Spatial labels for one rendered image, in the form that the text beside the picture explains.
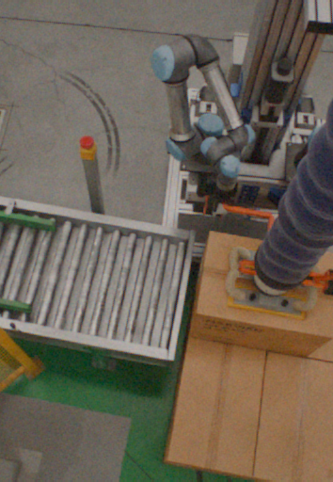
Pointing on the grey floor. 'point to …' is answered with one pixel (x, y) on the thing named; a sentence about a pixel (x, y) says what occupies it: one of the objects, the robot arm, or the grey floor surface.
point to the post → (92, 179)
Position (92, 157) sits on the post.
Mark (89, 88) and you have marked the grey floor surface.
